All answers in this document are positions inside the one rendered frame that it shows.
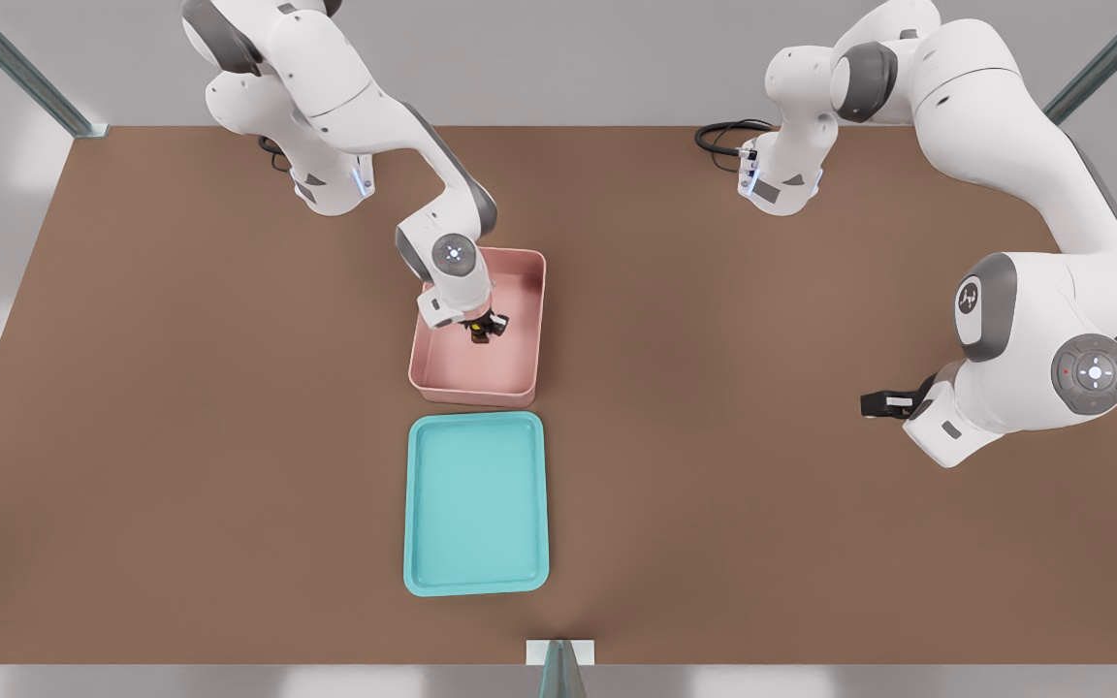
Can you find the pink box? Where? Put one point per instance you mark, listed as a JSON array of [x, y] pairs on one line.
[[481, 330]]

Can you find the pale blue-green tray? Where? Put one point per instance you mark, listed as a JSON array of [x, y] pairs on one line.
[[477, 504]]

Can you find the silver frame post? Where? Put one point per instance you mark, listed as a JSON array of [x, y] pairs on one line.
[[15, 63], [1106, 58], [559, 669]]

